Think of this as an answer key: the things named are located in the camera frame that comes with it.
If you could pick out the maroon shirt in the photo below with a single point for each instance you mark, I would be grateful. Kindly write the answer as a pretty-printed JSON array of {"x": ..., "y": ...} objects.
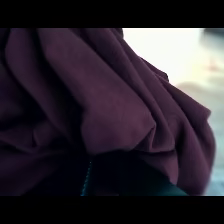
[{"x": 110, "y": 100}]

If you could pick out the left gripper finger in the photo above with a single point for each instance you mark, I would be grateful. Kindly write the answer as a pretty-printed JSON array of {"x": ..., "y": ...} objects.
[{"x": 133, "y": 181}]

